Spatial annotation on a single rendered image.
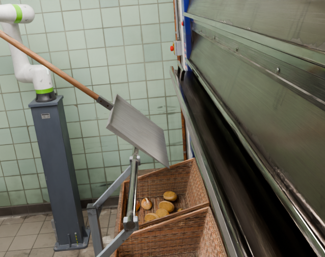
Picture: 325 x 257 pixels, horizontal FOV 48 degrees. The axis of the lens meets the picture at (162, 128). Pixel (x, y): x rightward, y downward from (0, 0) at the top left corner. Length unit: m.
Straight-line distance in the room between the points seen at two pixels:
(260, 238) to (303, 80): 0.28
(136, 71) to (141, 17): 0.44
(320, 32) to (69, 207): 2.61
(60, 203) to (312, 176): 2.49
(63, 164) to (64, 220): 0.48
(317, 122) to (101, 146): 2.79
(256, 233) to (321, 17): 0.37
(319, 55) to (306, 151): 0.23
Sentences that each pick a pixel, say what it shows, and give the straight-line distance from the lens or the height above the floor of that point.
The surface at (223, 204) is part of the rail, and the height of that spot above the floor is 1.44.
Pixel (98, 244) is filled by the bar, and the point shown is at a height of 0.76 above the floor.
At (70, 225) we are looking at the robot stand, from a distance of 3.06.
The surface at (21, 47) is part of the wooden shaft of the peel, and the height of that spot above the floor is 1.65.
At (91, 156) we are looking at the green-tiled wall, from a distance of 3.39.
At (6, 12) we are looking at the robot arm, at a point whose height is 1.81.
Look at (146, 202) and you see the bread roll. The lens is 2.31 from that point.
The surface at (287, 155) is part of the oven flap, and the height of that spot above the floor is 1.51.
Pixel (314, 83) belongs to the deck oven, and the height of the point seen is 1.66.
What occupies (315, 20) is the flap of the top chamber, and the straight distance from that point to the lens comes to 0.59.
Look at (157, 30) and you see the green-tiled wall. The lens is 3.08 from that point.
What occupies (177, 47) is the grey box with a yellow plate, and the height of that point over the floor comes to 1.47.
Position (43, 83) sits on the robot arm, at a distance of 2.68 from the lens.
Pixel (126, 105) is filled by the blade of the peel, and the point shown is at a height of 1.24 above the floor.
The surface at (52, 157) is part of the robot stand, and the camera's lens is 2.81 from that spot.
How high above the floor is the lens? 1.81
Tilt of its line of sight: 19 degrees down
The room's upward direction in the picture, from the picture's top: 5 degrees counter-clockwise
